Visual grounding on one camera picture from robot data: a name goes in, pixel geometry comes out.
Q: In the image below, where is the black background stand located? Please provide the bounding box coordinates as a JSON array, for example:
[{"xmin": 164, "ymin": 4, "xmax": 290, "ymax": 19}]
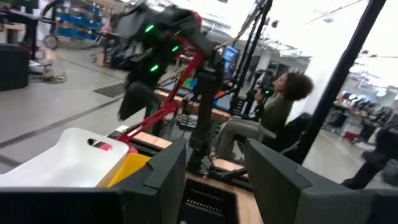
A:
[{"xmin": 229, "ymin": 0, "xmax": 274, "ymax": 114}]

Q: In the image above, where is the yellow plastic basket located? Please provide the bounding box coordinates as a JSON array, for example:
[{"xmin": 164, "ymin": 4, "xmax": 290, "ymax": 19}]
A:
[{"xmin": 107, "ymin": 152, "xmax": 152, "ymax": 188}]

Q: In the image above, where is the person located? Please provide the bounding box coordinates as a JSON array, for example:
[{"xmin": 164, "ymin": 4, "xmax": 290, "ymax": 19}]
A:
[
  {"xmin": 211, "ymin": 72, "xmax": 315, "ymax": 161},
  {"xmin": 341, "ymin": 124, "xmax": 398, "ymax": 190}
]

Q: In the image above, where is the black office chair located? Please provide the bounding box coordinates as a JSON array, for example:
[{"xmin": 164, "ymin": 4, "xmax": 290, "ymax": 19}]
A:
[{"xmin": 270, "ymin": 111, "xmax": 313, "ymax": 162}]

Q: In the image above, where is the blue lit monitor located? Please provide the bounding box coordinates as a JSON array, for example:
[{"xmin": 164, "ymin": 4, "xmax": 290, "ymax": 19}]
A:
[{"xmin": 222, "ymin": 45, "xmax": 241, "ymax": 78}]

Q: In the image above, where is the shelf with blue bins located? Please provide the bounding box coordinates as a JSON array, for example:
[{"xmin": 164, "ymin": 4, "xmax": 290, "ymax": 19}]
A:
[{"xmin": 54, "ymin": 0, "xmax": 105, "ymax": 41}]

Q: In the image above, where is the white plastic basket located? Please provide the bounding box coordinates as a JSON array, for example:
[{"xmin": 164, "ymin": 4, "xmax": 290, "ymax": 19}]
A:
[{"xmin": 0, "ymin": 127, "xmax": 131, "ymax": 188}]

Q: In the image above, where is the black cabinet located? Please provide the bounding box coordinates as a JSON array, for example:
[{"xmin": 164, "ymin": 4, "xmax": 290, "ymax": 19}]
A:
[{"xmin": 0, "ymin": 43, "xmax": 30, "ymax": 91}]

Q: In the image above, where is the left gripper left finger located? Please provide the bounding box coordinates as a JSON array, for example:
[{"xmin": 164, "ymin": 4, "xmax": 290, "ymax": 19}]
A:
[{"xmin": 111, "ymin": 138, "xmax": 187, "ymax": 224}]

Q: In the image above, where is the black metal rig frame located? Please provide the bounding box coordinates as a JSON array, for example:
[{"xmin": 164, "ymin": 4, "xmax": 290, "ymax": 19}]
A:
[{"xmin": 107, "ymin": 0, "xmax": 388, "ymax": 190}]

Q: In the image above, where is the black plastic basket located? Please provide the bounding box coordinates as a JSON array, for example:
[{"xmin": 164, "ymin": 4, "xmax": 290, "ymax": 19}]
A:
[{"xmin": 177, "ymin": 177, "xmax": 241, "ymax": 224}]

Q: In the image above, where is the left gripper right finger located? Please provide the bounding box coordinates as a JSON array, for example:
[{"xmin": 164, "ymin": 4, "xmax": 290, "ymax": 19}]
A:
[{"xmin": 244, "ymin": 139, "xmax": 313, "ymax": 224}]

